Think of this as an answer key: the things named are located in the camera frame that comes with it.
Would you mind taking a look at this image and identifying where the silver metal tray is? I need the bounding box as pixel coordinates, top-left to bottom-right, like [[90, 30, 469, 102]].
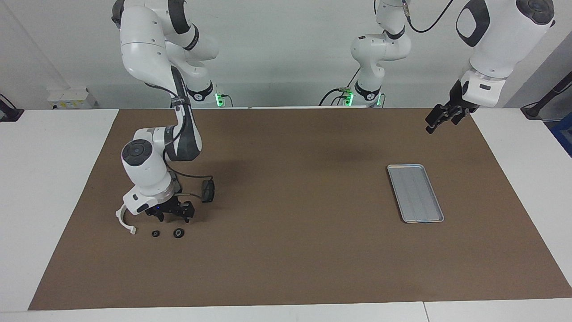
[[387, 164, 445, 224]]

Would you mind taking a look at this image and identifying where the black clamp stand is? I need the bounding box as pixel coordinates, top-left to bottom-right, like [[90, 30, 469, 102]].
[[521, 72, 572, 119], [0, 94, 24, 122]]

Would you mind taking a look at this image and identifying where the brown table mat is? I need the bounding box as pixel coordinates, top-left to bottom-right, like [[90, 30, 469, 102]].
[[28, 107, 572, 311]]

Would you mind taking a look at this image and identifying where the blue crate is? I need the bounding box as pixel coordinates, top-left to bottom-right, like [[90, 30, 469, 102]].
[[551, 119, 572, 158]]

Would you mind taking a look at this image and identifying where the white box with labels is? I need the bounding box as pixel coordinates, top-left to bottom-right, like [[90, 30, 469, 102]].
[[47, 87, 97, 110]]

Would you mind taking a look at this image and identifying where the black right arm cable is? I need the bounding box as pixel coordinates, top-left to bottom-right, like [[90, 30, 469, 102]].
[[163, 148, 214, 197]]

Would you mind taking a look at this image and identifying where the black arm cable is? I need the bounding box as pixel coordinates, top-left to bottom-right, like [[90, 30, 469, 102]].
[[401, 0, 455, 34], [163, 148, 214, 197]]

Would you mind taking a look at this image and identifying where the white curved plastic bracket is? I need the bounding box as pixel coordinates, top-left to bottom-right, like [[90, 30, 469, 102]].
[[115, 203, 137, 236]]

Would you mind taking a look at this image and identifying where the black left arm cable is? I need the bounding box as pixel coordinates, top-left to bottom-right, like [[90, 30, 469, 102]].
[[401, 0, 455, 34]]

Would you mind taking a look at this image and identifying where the black base cable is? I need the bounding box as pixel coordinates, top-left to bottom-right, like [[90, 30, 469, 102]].
[[319, 67, 361, 107]]

